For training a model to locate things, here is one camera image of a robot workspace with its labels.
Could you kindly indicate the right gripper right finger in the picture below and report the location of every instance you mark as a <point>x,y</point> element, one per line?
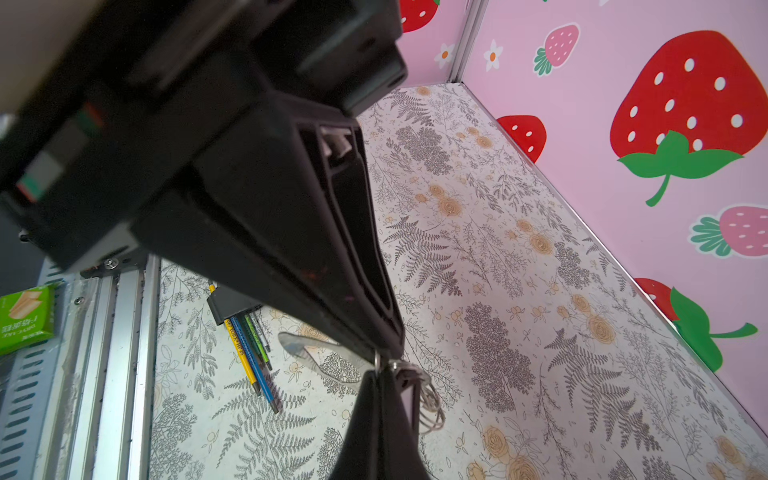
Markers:
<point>400,405</point>

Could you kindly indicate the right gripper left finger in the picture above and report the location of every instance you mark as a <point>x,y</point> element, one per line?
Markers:
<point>359,454</point>

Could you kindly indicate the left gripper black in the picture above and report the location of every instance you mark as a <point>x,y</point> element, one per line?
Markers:
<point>106,101</point>

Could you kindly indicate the green snack packet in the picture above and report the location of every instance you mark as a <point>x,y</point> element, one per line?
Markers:
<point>27,318</point>

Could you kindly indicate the black connector with coloured wires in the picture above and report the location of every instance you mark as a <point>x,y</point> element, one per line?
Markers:
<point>231,309</point>

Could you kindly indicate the aluminium rail frame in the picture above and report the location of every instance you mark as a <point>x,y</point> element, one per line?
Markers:
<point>79,406</point>

